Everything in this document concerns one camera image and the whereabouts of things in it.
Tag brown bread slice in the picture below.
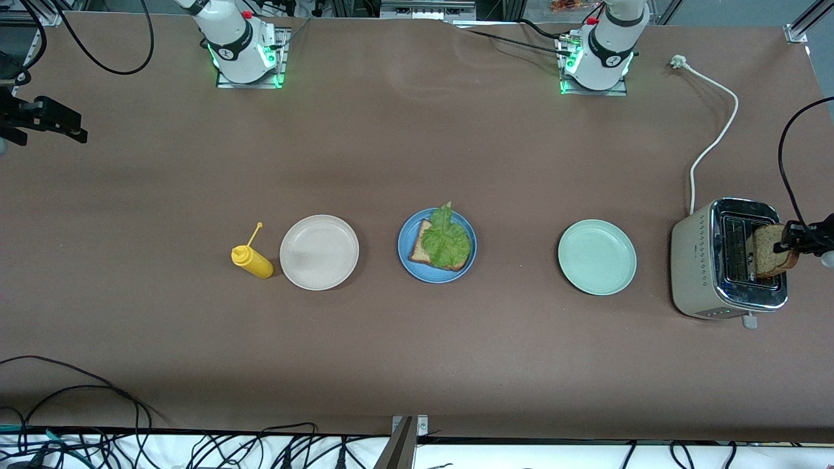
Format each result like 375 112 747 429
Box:
408 219 471 273
746 223 801 279

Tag yellow mustard squeeze bottle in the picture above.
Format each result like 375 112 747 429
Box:
231 221 275 279

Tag green lettuce leaf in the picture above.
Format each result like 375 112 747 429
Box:
421 201 472 270

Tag mint green round plate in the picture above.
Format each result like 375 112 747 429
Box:
558 219 637 296

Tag beige round plate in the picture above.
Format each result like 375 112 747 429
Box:
280 214 360 291

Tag blue round plate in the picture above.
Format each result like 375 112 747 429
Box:
397 207 478 284

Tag beige chrome toaster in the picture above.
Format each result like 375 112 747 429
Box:
670 197 789 330

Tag brown table cover sheet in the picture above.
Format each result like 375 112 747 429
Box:
0 12 834 444

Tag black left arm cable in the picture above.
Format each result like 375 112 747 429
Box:
778 96 834 227

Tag white toaster power cable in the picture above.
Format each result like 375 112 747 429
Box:
670 55 740 216

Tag black looped cable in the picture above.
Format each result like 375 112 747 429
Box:
0 355 157 434

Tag black cable on table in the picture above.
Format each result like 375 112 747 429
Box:
450 18 577 58

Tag silver metal frame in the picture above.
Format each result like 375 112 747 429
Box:
380 0 476 20

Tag aluminium table edge bracket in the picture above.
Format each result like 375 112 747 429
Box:
373 415 429 469

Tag tangled black cables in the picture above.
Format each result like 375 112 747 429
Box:
0 422 392 469

